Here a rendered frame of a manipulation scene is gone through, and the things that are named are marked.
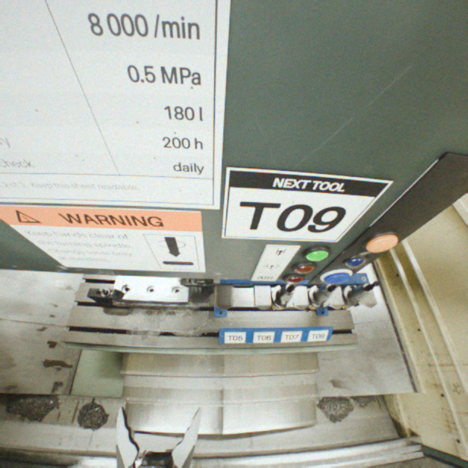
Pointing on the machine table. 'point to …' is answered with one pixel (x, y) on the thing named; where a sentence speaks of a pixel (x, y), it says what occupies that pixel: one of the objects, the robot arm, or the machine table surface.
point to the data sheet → (112, 101)
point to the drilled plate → (162, 296)
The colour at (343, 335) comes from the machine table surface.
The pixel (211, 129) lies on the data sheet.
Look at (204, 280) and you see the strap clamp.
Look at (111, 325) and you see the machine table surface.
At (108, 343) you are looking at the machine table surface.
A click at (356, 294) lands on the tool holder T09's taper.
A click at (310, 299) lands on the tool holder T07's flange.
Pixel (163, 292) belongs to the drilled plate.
